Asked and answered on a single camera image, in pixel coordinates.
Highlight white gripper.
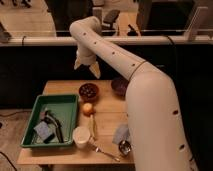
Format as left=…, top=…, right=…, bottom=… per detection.
left=74, top=43, right=101, bottom=79

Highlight dark purple grapes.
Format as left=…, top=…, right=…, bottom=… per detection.
left=81, top=85, right=96, bottom=98

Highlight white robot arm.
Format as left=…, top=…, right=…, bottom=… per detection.
left=70, top=16, right=199, bottom=171

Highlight red bowl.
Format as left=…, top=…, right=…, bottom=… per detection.
left=79, top=83, right=99, bottom=102

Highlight purple bowl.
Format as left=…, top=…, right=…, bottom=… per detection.
left=111, top=77, right=129, bottom=97

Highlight yellow apple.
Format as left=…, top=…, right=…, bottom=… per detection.
left=82, top=103, right=95, bottom=116

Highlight green plastic tray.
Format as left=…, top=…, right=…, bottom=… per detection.
left=21, top=94, right=79, bottom=148

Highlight office chair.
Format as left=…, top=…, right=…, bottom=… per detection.
left=103, top=9, right=120, bottom=30

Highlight black kitchen tool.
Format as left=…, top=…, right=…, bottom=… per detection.
left=43, top=110, right=64, bottom=143

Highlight white cup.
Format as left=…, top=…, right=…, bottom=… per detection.
left=73, top=126, right=90, bottom=149

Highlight blue grey cloth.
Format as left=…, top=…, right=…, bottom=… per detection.
left=112, top=124, right=130, bottom=144

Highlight blue sponge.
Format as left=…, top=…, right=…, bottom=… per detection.
left=34, top=121, right=54, bottom=143

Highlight metal fork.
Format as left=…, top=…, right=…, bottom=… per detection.
left=89, top=143, right=120, bottom=162

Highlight metal measuring spoon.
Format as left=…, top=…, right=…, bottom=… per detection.
left=118, top=140, right=131, bottom=156

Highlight white horizontal rail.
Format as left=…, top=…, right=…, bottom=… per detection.
left=0, top=35, right=213, bottom=47

